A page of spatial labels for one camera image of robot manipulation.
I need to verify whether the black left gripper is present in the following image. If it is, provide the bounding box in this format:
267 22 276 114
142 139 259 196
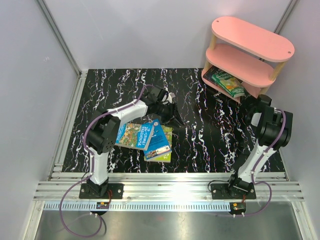
154 102 184 130

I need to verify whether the green 104-Storey Treehouse book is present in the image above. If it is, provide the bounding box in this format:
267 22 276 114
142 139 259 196
209 70 246 98

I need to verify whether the blue 26-Storey Treehouse book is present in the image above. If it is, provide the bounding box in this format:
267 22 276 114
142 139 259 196
115 122 154 151

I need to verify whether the pink three-tier shelf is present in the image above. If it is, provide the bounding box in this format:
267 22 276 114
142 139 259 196
201 16 295 98

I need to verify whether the Tale of Two Cities book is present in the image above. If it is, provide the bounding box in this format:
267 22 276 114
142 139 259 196
203 65 219 82

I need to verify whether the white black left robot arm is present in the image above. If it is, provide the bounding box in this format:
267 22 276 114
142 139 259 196
83 84 184 199

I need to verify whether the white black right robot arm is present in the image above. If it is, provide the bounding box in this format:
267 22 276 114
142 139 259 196
226 94 293 199

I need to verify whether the lime green book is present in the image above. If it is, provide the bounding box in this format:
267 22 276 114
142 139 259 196
150 125 173 163

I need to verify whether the blue back-cover book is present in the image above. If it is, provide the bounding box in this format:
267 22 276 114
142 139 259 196
144 119 172 162

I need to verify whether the black marble pattern mat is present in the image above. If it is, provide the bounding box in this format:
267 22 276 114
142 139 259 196
62 68 256 173

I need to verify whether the right corner aluminium post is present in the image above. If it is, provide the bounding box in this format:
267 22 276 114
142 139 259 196
273 0 300 35

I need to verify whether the corner aluminium post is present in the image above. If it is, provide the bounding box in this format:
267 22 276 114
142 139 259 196
35 0 82 77
273 0 300 35

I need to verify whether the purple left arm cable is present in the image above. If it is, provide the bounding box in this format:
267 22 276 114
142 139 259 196
59 84 156 237

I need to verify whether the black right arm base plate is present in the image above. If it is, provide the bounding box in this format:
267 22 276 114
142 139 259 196
209 183 257 200

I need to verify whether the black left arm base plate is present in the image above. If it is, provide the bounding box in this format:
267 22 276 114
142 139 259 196
79 183 124 200

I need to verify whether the left corner aluminium post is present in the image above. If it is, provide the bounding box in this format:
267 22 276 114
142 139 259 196
35 0 82 77

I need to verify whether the white slotted cable duct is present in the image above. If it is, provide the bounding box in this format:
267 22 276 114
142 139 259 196
44 201 240 212

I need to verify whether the aluminium rail frame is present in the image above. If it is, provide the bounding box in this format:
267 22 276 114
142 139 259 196
32 69 306 201

